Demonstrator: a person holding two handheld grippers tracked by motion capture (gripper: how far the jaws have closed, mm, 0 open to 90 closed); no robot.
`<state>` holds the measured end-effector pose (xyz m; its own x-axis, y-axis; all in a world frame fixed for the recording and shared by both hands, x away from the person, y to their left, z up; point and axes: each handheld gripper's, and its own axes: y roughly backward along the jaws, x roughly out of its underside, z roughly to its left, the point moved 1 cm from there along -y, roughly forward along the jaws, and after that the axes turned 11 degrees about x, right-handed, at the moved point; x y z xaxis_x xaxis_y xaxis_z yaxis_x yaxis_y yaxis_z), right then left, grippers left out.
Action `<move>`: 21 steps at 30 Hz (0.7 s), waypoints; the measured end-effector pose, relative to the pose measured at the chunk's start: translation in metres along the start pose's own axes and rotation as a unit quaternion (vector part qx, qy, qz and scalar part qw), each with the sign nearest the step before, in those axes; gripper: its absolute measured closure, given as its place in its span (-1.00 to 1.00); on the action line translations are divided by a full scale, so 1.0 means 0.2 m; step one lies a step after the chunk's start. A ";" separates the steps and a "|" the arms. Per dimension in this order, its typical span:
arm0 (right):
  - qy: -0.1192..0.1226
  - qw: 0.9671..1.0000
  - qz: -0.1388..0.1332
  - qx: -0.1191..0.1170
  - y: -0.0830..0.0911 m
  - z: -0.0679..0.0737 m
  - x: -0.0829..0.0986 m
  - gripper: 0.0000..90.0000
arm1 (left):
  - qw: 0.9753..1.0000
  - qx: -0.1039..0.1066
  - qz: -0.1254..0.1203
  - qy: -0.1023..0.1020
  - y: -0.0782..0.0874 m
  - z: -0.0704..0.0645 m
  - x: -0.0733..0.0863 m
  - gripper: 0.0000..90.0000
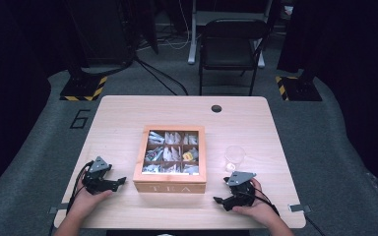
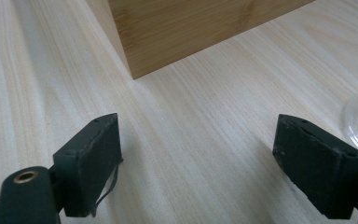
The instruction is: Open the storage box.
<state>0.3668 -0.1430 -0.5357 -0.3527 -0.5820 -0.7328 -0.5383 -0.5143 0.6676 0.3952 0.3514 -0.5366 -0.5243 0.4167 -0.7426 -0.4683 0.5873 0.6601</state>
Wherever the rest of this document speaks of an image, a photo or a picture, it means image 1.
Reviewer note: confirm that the pile of white pyramid tea bags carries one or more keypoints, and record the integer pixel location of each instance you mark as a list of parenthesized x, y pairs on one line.
[(191, 139)]

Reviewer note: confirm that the slim white tea sachets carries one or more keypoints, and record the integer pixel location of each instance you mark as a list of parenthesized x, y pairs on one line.
[(194, 152)]

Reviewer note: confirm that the grey tape strip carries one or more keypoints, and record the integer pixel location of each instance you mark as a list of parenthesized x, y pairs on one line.
[(59, 208), (299, 207)]

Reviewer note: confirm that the white tea packets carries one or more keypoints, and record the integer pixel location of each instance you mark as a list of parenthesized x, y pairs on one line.
[(171, 168)]

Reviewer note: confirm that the pile of black-marked white sachets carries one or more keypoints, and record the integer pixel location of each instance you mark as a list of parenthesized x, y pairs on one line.
[(172, 154)]

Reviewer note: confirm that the black stand base striped edge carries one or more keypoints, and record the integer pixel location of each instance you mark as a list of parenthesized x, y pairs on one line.
[(300, 89), (82, 88)]

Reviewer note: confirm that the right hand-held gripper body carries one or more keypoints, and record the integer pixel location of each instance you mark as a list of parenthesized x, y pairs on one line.
[(242, 193)]

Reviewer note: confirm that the white desk frame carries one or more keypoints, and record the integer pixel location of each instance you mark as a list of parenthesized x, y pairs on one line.
[(192, 39)]

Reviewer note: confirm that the yellow-label grey tea bag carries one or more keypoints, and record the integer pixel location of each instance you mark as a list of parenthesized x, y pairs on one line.
[(187, 156)]

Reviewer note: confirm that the person's right hand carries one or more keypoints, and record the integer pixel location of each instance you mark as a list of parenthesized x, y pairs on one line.
[(261, 209)]

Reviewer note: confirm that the black folding chair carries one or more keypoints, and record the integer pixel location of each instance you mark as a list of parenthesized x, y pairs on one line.
[(229, 49)]

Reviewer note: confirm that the person's left hand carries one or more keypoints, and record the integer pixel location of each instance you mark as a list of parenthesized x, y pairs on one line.
[(85, 201)]

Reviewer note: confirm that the pile of colourful tea sachets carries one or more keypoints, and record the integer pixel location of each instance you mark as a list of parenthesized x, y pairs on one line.
[(154, 154)]

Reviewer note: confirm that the dark curtain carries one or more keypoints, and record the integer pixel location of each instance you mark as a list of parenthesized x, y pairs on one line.
[(357, 65), (13, 82)]

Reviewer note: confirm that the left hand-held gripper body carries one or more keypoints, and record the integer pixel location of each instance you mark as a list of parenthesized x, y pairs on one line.
[(95, 178)]

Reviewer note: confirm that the clear plastic cup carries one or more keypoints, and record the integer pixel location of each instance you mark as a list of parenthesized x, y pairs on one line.
[(234, 154)]

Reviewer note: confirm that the wooden tea box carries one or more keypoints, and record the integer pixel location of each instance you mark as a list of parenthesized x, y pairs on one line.
[(170, 184)]

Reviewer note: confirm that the pile of white tea sachets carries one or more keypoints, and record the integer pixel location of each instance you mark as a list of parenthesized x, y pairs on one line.
[(173, 138), (156, 138), (151, 168)]

